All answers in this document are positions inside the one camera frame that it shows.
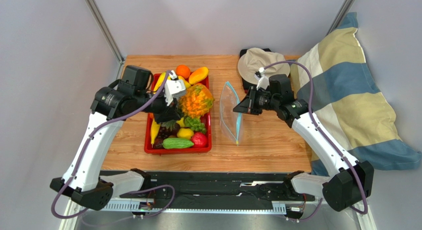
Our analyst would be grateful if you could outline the dark purple toy grapes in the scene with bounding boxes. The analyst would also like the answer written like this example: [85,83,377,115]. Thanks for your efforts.
[153,121,181,149]

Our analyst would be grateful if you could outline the yellow toy lemon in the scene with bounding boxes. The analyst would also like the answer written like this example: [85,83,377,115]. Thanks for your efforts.
[176,128,195,140]

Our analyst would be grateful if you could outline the red toy strawberry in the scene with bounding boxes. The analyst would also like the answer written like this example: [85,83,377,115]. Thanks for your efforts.
[191,132,209,148]

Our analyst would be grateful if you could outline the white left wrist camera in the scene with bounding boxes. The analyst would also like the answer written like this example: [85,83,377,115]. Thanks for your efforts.
[164,70,187,106]

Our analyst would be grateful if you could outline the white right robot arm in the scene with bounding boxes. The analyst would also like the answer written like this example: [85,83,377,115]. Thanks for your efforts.
[233,74,374,212]

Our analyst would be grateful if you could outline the red plastic tray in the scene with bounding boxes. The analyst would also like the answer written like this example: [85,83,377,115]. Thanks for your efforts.
[144,72,212,154]

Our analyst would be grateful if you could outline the orange toy pineapple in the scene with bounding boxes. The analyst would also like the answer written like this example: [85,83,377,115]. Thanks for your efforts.
[178,84,215,127]

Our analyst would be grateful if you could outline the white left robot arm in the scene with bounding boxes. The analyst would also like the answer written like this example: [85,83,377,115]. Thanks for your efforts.
[50,65,186,211]

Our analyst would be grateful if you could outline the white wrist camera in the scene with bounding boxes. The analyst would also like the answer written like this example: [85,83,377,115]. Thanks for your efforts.
[164,70,187,106]
[255,67,269,91]

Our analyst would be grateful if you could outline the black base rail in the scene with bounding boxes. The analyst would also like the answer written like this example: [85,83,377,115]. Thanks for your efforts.
[122,171,315,210]

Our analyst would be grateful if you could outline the green toy grapes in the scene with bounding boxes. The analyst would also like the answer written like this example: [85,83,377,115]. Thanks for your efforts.
[184,116,207,134]

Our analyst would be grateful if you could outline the green toy cucumber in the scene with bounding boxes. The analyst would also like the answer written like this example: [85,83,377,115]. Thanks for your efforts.
[162,138,194,149]

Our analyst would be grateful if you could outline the yellow toy pear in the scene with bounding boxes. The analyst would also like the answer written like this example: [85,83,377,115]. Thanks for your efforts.
[178,75,191,89]

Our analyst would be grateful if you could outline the striped pillow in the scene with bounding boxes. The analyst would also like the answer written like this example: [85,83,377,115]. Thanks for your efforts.
[290,12,422,171]

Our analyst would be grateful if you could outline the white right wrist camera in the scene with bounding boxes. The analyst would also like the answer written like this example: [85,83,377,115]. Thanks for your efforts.
[255,67,269,91]

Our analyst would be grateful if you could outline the orange toy mango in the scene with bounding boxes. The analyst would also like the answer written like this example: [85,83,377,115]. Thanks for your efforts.
[188,66,209,85]

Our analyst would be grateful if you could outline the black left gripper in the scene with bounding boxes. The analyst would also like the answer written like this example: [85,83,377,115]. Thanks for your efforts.
[134,87,181,125]

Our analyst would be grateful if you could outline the orange toy orange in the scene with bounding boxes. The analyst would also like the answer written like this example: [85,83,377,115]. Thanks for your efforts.
[175,64,191,79]

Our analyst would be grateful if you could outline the clear zip top bag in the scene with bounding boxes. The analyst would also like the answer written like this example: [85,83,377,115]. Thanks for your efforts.
[219,81,243,146]

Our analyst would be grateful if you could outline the yellow toy banana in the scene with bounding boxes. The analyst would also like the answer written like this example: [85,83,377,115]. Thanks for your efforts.
[153,72,166,94]

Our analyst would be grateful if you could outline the beige bucket hat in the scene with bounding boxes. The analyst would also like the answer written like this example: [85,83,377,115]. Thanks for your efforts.
[237,48,290,85]

